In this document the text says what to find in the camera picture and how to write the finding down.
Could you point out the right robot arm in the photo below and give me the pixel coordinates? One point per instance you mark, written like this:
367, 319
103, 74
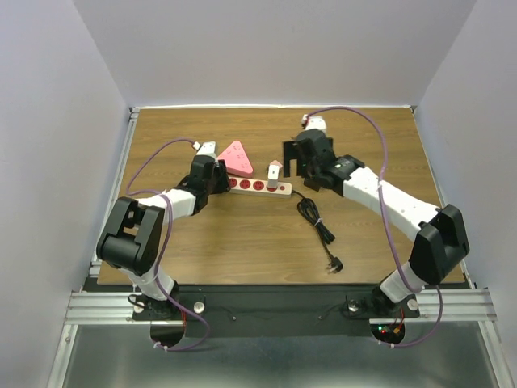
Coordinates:
438, 235

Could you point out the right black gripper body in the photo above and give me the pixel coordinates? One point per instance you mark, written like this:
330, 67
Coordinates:
310, 172

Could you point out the pink triangular power socket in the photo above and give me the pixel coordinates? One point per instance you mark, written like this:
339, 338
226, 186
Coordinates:
236, 160

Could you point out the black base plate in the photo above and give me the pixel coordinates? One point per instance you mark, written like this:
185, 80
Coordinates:
254, 311

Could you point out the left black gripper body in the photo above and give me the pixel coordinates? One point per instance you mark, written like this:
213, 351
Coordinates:
215, 185

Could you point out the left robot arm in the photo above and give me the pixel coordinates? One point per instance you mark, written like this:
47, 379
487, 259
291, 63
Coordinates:
130, 240

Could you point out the white red power strip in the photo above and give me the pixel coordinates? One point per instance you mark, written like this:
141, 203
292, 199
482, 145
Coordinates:
259, 187

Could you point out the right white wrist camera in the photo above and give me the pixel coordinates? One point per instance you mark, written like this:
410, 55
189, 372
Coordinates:
313, 122

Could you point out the small pink charger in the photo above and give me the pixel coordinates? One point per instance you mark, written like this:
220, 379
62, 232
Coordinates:
278, 164

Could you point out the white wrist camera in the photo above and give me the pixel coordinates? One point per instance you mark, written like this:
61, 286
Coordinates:
313, 122
208, 148

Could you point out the white USB charger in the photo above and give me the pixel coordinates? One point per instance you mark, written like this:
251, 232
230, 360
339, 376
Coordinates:
272, 178

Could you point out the aluminium frame rail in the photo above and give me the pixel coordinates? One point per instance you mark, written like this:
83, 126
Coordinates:
96, 262

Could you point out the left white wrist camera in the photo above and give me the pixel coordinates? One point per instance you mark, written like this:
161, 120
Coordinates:
208, 148

